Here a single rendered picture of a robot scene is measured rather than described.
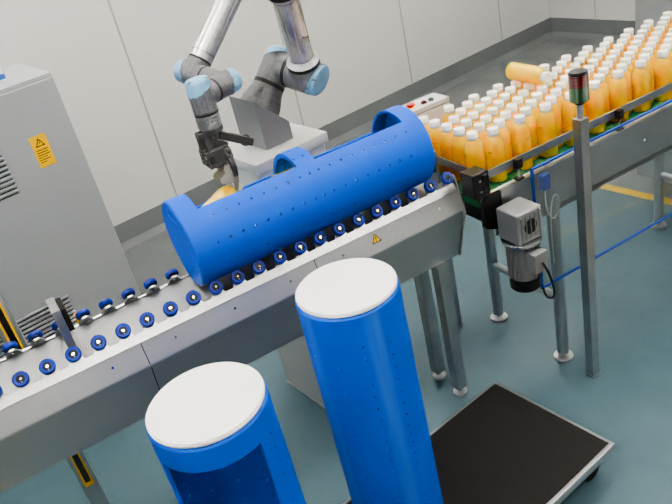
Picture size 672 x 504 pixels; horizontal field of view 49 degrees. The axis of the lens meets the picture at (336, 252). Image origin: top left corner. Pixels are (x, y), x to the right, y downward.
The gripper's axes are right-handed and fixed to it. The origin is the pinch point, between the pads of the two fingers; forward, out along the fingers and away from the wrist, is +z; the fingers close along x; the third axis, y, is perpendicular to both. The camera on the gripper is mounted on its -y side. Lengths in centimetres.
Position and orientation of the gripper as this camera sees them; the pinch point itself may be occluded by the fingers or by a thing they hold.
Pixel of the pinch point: (235, 183)
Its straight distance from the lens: 237.2
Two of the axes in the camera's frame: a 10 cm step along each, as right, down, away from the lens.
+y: -8.4, 4.1, -3.5
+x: 5.0, 3.3, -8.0
